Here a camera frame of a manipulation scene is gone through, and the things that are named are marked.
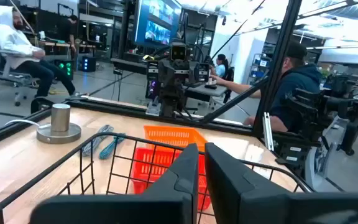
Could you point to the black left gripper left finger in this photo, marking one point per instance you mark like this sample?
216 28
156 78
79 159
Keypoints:
166 202

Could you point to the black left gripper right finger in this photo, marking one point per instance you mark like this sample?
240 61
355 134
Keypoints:
244 199

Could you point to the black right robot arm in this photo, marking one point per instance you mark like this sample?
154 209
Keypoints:
169 102

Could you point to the grey office desk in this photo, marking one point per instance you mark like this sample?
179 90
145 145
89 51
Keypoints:
204 89

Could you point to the red plastic basket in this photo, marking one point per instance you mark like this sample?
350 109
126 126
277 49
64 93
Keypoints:
154 161

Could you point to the person seated at desk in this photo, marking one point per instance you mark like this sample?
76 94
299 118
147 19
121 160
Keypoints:
221 68

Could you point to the black office chair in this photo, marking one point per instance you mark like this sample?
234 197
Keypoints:
229 77

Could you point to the orange plastic basket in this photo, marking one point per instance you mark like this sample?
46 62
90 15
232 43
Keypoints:
172 135

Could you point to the computer tower with blue lights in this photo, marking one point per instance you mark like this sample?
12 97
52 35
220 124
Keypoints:
89 63

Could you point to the computer tower with green lights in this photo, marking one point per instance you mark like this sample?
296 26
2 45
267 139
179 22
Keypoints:
65 68

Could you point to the black neighbouring robot rig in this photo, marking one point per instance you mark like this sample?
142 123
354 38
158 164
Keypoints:
315 109

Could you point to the person in black standing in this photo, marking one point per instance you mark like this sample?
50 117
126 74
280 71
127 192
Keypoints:
67 31

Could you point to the wooden workshop desk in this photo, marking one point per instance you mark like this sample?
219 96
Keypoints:
61 45

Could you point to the person in dark hoodie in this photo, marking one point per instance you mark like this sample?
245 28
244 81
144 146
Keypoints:
294 87

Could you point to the metal cylinder on round base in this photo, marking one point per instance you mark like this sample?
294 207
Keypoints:
60 119

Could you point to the grey office chair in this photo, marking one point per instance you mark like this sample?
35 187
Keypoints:
8 70

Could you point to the person in white hoodie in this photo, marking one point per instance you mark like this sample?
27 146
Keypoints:
11 37

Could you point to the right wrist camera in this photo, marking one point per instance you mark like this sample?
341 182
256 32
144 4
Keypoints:
179 52

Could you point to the large wall monitor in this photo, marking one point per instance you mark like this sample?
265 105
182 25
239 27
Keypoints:
157 21

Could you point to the silver aluminium bracket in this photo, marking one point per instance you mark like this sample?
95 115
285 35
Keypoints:
267 130

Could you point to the black table frame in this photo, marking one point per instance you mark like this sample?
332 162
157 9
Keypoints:
278 62

